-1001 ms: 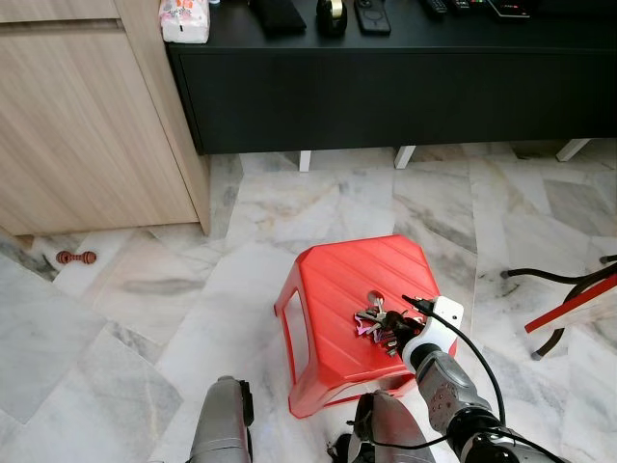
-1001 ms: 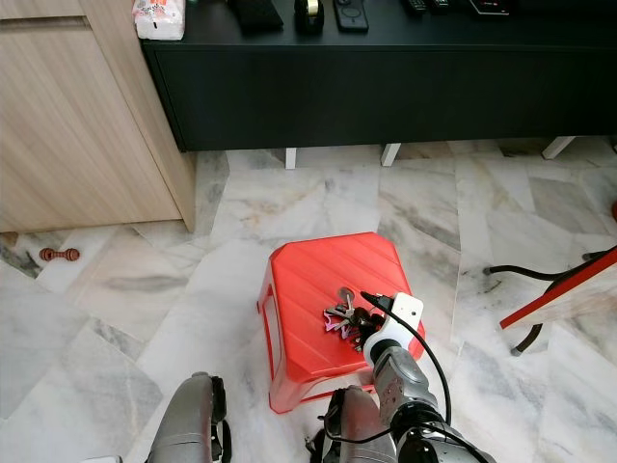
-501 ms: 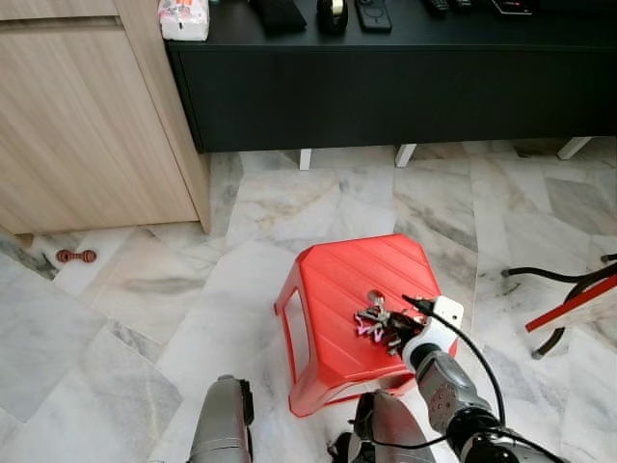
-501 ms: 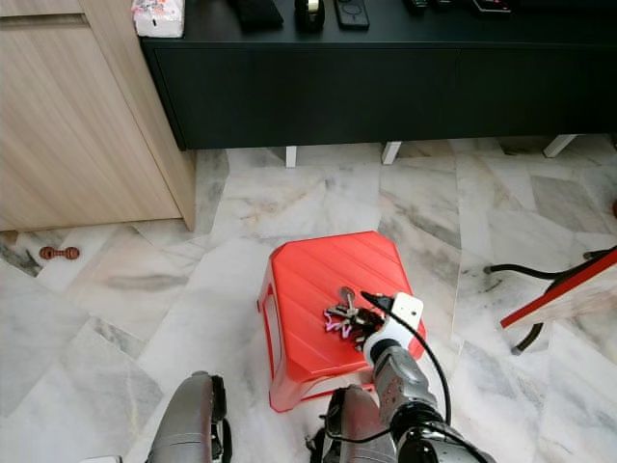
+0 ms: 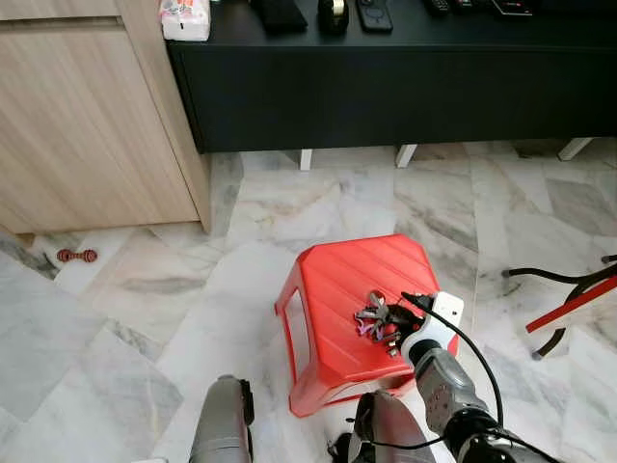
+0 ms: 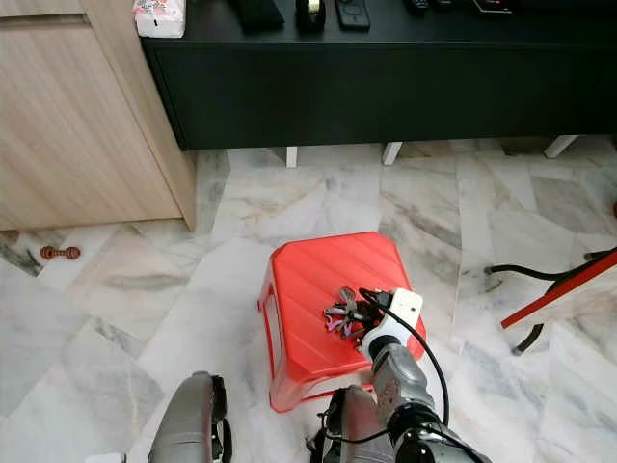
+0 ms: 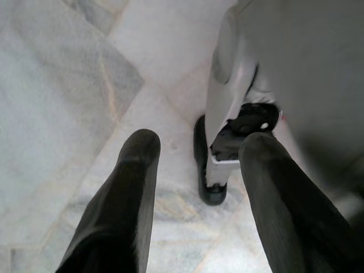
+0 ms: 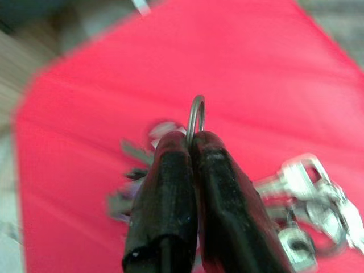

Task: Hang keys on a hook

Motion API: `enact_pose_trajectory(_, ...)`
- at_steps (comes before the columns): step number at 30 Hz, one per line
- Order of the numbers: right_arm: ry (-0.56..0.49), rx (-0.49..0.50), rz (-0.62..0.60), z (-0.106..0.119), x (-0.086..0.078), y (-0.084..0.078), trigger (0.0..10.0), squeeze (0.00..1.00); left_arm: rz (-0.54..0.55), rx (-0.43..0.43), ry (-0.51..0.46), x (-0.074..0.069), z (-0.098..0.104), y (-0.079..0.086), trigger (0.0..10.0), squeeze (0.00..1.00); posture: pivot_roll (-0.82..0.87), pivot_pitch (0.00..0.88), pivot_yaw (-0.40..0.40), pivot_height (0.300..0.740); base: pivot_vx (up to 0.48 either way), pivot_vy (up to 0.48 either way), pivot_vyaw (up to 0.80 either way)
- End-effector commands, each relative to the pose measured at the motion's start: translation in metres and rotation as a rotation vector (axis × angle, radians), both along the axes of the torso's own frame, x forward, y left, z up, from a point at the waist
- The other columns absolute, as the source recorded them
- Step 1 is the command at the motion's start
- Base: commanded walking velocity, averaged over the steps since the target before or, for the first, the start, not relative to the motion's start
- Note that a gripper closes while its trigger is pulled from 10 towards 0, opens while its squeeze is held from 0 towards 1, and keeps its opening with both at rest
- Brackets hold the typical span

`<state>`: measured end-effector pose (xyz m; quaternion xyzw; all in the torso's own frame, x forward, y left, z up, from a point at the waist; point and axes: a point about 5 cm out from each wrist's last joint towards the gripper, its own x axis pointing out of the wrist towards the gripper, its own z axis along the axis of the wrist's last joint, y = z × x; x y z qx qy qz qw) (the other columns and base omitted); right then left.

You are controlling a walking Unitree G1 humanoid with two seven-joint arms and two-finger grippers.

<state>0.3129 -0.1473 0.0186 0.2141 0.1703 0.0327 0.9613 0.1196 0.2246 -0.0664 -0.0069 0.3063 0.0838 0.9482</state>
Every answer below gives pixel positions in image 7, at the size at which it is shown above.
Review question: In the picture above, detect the black robot foot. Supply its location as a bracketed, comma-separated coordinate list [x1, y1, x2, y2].
[193, 114, 229, 206]

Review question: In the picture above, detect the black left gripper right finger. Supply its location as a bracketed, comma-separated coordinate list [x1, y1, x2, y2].
[238, 131, 364, 273]

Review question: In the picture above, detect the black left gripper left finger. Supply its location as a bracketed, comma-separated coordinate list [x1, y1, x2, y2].
[56, 128, 162, 273]

